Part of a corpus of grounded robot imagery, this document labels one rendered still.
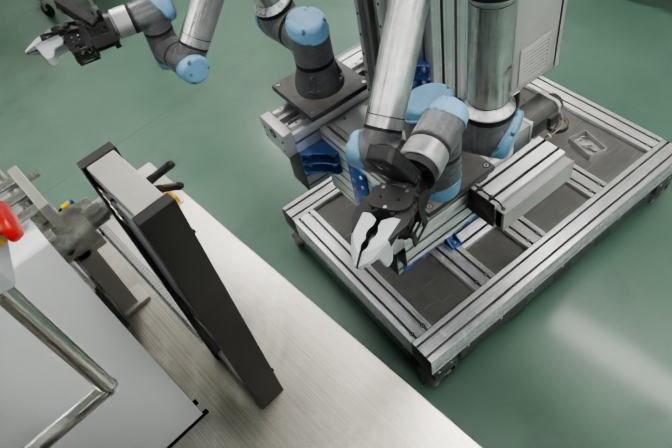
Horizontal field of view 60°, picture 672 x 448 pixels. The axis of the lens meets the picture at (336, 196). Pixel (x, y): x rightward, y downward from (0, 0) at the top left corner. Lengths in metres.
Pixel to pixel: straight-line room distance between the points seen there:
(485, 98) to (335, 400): 0.66
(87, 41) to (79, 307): 0.86
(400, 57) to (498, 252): 1.14
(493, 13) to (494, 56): 0.09
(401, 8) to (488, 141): 0.37
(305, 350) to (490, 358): 1.07
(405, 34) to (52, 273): 0.69
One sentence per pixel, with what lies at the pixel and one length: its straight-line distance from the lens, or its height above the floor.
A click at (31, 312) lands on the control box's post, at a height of 1.55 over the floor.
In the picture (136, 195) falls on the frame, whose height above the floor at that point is 1.44.
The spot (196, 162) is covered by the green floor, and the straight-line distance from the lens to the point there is 2.94.
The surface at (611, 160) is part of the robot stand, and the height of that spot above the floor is 0.21.
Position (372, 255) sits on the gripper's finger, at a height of 1.24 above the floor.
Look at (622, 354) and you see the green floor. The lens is 2.18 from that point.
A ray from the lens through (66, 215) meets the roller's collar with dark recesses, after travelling 0.85.
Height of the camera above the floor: 1.90
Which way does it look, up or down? 48 degrees down
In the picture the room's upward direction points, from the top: 14 degrees counter-clockwise
